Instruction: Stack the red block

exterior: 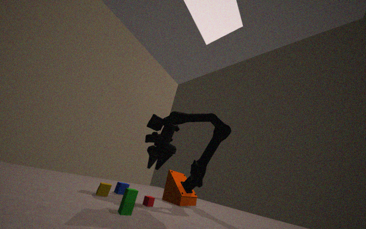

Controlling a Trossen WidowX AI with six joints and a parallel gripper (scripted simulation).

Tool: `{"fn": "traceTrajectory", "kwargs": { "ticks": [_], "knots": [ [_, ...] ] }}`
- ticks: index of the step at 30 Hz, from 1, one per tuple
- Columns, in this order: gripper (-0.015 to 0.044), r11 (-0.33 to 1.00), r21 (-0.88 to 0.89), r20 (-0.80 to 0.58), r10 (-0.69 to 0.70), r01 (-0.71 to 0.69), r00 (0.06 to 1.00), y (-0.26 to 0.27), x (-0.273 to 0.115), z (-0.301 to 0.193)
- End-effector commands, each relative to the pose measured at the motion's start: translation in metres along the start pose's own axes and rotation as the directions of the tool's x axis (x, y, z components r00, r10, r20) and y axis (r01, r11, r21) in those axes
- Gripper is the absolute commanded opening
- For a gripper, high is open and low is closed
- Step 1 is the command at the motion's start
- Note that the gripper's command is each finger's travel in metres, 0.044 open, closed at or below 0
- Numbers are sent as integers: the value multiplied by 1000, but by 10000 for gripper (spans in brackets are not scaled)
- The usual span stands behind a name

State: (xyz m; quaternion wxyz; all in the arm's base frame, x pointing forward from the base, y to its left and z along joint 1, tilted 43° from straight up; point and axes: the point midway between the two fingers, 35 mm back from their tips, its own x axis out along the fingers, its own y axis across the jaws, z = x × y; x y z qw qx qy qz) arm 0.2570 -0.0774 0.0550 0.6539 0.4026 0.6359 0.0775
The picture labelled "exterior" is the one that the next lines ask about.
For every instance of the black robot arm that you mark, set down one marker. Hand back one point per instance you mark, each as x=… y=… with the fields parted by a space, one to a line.
x=198 y=168

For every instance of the green block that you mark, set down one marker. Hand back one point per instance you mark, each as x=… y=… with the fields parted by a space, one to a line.
x=130 y=195
x=126 y=208

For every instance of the yellow block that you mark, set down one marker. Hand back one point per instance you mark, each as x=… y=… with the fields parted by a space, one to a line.
x=103 y=189

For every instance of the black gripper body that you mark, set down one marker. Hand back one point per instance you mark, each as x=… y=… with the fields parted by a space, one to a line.
x=165 y=145

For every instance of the red block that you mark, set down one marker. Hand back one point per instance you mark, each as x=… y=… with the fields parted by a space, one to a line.
x=148 y=201

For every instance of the blue cube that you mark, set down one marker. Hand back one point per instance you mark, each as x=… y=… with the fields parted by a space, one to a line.
x=121 y=187

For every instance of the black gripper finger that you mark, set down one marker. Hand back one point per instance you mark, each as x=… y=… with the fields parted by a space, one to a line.
x=162 y=158
x=152 y=158

